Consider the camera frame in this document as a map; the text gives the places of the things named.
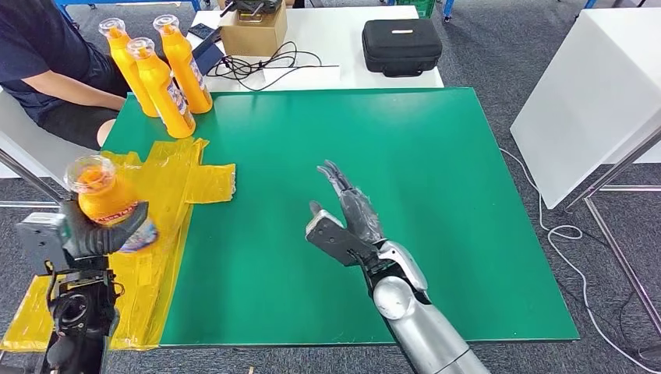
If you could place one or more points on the black phone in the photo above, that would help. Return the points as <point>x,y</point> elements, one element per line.
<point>201,31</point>

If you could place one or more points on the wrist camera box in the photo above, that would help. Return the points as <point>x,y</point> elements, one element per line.
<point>41,240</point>
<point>330,237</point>

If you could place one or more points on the white side table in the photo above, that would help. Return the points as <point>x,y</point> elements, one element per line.
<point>583,95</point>

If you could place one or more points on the black remote controller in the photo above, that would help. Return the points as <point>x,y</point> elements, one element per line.
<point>252,5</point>

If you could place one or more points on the blue metal rack frame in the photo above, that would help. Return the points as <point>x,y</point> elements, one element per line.
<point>448,8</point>
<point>129,1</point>

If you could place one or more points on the orange detergent bottle clear cap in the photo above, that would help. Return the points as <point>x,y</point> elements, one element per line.
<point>157,90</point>
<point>180,64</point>
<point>124,62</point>
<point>103,196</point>

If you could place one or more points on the seated person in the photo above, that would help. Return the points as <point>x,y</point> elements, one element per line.
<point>31,46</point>

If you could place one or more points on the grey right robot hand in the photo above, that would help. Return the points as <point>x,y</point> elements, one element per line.
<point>359,214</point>

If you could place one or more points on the yellow taped cardboard sheet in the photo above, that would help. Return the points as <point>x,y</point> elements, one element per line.
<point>165,206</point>

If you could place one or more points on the green table mat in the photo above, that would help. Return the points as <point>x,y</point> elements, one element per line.
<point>413,155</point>

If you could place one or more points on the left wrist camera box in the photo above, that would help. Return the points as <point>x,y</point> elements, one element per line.
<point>41,240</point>

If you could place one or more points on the black zip carrying case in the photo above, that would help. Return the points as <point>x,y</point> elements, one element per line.
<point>402,47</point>

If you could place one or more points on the person behind white table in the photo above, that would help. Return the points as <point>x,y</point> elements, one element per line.
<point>221,3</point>

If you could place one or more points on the blue tablet folio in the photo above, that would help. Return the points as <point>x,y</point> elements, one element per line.
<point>207,56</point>

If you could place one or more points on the white bench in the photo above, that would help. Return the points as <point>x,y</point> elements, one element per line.
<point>31,149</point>

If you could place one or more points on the green plastic crate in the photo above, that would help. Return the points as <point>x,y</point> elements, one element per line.
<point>418,6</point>

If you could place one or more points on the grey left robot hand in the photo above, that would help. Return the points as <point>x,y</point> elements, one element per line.
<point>98,237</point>

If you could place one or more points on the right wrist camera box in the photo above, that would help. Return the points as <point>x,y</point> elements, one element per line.
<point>330,237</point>

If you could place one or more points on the brown cardboard box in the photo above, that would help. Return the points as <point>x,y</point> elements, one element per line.
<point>254,37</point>

